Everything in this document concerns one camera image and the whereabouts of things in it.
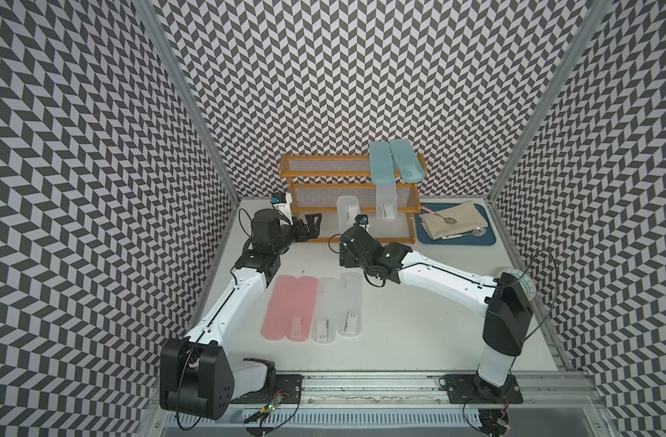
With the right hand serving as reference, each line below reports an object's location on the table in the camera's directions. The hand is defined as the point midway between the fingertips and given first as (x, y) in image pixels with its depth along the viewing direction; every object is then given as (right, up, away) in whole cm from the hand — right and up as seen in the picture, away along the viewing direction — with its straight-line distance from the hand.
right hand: (353, 252), depth 83 cm
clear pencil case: (+12, +16, +10) cm, 23 cm away
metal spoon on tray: (+48, +5, +20) cm, 52 cm away
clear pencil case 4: (-1, -18, +7) cm, 20 cm away
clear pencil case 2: (-1, +14, +4) cm, 14 cm away
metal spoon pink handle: (+39, +10, +26) cm, 47 cm away
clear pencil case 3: (-9, -20, +3) cm, 22 cm away
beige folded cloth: (+48, +13, +29) cm, 57 cm away
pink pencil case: (-21, -19, +4) cm, 29 cm away
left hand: (-13, +11, -3) cm, 17 cm away
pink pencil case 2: (-16, -19, +4) cm, 25 cm away
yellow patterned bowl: (+59, -11, +8) cm, 61 cm away
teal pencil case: (+18, +30, +6) cm, 36 cm away
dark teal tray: (+52, +3, +20) cm, 56 cm away
